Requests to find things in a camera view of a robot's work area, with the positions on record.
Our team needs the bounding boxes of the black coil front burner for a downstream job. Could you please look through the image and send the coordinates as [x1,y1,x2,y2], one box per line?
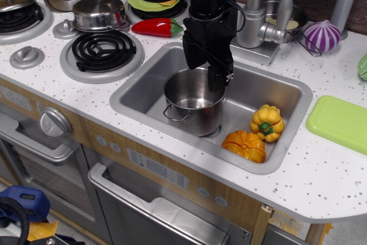
[60,30,144,84]

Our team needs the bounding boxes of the grey vertical post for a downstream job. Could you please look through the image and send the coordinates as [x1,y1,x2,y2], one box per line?
[329,0,365,40]

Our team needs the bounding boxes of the black coil right burner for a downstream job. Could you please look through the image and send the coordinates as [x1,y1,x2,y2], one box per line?
[124,0,190,25]

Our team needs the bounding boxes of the steel lid with knob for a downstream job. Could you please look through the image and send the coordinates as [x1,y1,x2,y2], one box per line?
[0,0,36,13]

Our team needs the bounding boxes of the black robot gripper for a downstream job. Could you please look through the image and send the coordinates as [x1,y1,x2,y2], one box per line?
[182,6,237,92]

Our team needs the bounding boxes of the yellow toy bell pepper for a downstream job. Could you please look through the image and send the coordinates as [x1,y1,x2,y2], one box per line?
[249,104,284,142]

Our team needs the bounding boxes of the upside-down steel pot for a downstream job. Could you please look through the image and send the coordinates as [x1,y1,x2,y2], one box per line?
[72,0,130,32]

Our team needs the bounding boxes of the black coil burner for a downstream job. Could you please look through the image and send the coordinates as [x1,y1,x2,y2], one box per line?
[60,30,144,84]
[1,1,53,45]
[124,0,190,25]

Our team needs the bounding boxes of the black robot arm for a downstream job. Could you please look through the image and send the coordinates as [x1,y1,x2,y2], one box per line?
[182,0,238,91]

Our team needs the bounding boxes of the orange toy pumpkin half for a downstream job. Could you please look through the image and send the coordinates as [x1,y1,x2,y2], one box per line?
[221,130,266,164]

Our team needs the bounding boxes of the toy oven door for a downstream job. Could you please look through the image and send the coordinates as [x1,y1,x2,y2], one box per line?
[1,104,112,244]

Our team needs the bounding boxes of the purple striped toy onion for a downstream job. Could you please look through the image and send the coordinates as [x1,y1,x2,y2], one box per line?
[303,20,341,53]

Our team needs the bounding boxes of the light green cutting board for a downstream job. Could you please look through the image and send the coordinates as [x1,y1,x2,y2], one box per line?
[306,96,366,155]

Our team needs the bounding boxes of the grey stove knob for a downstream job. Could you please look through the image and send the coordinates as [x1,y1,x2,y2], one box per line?
[9,46,45,69]
[53,20,79,40]

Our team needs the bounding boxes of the grey toy sink basin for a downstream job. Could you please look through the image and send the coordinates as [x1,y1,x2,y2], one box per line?
[110,42,313,174]

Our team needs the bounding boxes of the green toy vegetable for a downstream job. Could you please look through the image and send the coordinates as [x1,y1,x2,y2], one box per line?
[358,54,367,81]

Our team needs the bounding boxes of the grey toy faucet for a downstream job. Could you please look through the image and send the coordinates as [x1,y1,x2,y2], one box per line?
[231,0,293,66]

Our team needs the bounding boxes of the grey oven dial knob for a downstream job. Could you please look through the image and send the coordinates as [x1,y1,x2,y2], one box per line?
[38,107,72,138]

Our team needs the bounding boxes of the toy dishwasher door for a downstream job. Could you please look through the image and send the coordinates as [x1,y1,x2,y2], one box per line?
[88,163,252,244]

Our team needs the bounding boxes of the black coil left burner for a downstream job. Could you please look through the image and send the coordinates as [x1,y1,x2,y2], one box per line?
[1,1,53,45]

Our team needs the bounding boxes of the green toy plate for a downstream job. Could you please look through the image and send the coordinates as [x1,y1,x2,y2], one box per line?
[127,0,179,12]

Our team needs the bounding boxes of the blue clamp tool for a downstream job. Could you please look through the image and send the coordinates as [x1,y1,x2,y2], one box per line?
[1,185,50,222]

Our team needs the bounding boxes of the red toy chili pepper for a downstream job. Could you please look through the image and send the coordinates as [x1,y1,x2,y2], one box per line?
[131,18,183,38]

